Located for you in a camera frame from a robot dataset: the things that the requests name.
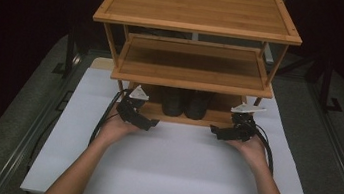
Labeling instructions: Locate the person's left hand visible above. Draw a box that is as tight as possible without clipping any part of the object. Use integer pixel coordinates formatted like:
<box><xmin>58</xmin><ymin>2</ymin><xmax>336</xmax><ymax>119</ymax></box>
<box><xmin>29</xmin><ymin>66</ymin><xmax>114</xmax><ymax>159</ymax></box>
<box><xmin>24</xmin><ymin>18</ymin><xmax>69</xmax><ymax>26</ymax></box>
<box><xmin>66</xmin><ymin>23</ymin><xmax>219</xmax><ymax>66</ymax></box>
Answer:
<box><xmin>96</xmin><ymin>104</ymin><xmax>143</xmax><ymax>151</ymax></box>

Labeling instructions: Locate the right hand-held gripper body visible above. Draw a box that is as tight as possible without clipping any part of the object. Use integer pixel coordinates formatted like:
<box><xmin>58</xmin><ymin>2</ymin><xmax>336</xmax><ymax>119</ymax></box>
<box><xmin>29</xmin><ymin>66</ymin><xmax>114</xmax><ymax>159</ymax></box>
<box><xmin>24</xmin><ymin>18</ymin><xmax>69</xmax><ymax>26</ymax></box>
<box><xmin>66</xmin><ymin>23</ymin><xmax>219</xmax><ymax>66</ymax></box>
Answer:
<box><xmin>226</xmin><ymin>101</ymin><xmax>268</xmax><ymax>145</ymax></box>

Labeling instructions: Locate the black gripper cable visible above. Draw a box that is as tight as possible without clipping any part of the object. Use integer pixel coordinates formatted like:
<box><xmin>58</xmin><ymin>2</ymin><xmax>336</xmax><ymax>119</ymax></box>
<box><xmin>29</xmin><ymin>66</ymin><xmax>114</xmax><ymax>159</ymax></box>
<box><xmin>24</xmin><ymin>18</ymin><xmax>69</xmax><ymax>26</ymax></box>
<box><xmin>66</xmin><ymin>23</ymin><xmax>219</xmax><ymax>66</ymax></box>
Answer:
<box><xmin>248</xmin><ymin>122</ymin><xmax>281</xmax><ymax>177</ymax></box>
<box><xmin>88</xmin><ymin>85</ymin><xmax>129</xmax><ymax>151</ymax></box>

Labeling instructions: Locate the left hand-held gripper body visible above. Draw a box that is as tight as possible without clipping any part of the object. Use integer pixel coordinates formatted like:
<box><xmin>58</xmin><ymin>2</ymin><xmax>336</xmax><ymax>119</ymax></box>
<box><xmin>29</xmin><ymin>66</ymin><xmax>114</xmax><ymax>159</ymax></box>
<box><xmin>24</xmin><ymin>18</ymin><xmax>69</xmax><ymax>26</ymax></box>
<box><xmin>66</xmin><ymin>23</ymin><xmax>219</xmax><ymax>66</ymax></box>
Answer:
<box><xmin>114</xmin><ymin>82</ymin><xmax>151</xmax><ymax>128</ymax></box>

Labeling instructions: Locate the person's right hand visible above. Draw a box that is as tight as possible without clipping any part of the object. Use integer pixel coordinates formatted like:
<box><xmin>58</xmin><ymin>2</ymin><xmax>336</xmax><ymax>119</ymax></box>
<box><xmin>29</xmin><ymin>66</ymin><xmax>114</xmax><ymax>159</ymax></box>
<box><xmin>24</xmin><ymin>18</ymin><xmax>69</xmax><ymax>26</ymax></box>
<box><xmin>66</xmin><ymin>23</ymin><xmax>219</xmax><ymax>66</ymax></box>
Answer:
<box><xmin>222</xmin><ymin>132</ymin><xmax>273</xmax><ymax>175</ymax></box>

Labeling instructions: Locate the wooden shoe rack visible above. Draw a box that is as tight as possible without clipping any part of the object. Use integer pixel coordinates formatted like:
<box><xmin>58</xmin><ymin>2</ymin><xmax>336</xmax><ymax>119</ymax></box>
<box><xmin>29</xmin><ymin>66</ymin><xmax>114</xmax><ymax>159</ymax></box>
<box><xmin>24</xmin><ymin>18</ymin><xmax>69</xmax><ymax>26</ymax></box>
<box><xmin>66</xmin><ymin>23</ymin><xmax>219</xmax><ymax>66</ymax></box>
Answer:
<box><xmin>79</xmin><ymin>0</ymin><xmax>309</xmax><ymax>140</ymax></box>

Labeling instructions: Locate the black metal stand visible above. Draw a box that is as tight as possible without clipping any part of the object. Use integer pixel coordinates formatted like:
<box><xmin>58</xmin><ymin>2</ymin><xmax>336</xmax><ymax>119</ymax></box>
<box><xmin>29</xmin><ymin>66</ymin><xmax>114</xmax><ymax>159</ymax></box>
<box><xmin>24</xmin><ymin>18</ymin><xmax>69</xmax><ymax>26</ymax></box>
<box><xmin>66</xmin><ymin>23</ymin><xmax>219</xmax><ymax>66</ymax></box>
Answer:
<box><xmin>51</xmin><ymin>23</ymin><xmax>85</xmax><ymax>80</ymax></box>
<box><xmin>316</xmin><ymin>61</ymin><xmax>344</xmax><ymax>116</ymax></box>

